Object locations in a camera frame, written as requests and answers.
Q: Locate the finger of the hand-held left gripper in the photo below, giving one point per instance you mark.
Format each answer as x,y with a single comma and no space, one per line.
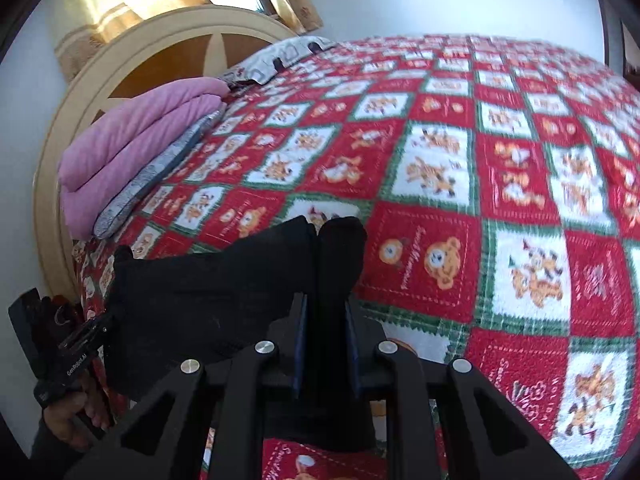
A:
90,332

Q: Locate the cream wooden headboard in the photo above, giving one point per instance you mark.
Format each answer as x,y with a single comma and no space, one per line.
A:
150,35

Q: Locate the red printed bear blanket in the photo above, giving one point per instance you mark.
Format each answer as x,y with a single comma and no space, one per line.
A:
500,210

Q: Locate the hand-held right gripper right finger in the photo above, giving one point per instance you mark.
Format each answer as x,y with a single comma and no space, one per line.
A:
354,350

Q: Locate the black pants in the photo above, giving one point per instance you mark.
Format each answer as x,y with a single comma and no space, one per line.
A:
200,285

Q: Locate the white grey patterned pillow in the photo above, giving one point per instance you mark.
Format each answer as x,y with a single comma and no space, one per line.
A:
270,60

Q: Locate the person's left forearm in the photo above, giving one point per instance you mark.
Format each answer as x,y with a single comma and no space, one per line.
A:
55,455

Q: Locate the pink quilt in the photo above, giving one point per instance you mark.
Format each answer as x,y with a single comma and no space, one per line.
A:
130,145

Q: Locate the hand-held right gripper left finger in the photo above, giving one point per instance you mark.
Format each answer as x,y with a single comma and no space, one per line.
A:
299,340

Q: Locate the person's left hand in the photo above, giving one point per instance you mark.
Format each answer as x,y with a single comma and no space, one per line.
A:
75,410

